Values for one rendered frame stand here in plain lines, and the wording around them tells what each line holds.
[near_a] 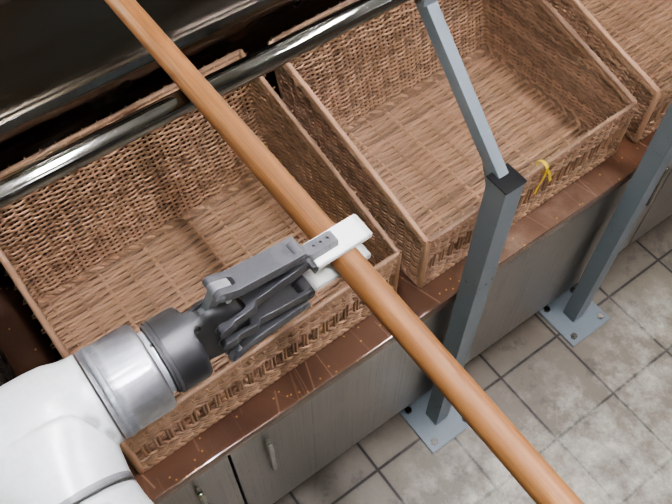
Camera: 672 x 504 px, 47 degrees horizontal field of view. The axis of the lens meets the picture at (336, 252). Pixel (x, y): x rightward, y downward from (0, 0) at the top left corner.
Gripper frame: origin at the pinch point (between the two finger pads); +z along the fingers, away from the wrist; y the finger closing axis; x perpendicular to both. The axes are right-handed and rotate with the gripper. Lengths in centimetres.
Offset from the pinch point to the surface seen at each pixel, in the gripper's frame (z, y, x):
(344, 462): 12, 119, -13
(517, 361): 64, 119, -7
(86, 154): -14.0, 2.7, -28.7
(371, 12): 26.8, 2.7, -28.7
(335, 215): 26, 54, -35
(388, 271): 24, 49, -17
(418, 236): 32, 47, -18
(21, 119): -15, 25, -62
